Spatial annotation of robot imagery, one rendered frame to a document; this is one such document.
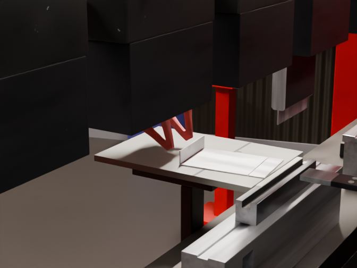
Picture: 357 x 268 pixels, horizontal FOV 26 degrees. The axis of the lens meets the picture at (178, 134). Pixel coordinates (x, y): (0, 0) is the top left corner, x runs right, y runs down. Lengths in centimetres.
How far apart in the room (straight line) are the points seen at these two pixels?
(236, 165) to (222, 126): 194
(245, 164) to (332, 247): 18
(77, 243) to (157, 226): 37
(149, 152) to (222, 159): 12
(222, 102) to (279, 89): 200
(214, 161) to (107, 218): 237
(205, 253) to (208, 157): 25
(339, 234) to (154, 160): 31
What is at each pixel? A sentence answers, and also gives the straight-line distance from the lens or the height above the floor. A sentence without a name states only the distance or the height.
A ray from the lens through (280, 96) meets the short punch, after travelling 103.
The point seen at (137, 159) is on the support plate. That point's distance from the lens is 114.
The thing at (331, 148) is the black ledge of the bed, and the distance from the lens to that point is 163.
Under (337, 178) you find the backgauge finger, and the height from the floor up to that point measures 100.
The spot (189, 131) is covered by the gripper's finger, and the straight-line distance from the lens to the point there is 118.
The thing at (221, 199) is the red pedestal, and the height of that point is 20.
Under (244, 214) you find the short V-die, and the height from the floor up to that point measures 98.
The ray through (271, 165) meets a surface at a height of 100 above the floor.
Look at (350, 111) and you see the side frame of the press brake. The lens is 198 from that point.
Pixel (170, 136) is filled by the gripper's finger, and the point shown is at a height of 104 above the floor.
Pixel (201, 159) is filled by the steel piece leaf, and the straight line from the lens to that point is 114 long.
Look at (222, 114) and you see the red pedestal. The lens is 304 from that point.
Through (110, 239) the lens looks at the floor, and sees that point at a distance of 328.
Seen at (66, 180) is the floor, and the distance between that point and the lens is 396.
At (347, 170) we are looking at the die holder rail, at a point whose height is 90.
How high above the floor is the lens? 137
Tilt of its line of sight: 17 degrees down
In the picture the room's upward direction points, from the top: straight up
